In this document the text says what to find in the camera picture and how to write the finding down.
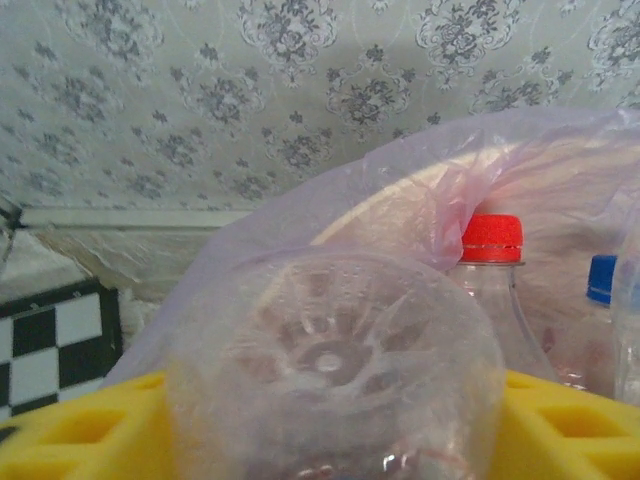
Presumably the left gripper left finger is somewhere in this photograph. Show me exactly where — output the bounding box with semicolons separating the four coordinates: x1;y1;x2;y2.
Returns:
0;370;176;480

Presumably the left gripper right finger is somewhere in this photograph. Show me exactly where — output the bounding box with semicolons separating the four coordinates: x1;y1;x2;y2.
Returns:
487;369;640;480

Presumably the blue Pepsi bottle blue cap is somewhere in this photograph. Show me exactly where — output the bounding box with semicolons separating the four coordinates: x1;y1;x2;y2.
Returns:
559;253;624;401

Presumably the slim red-band bottle red cap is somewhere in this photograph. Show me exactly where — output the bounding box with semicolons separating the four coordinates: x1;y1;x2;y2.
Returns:
447;213;561;389

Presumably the red label bottle red cap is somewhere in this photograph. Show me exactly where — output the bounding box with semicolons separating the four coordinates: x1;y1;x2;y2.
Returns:
164;252;506;480

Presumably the black white checkerboard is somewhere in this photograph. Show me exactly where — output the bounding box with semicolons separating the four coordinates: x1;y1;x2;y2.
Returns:
0;279;125;422

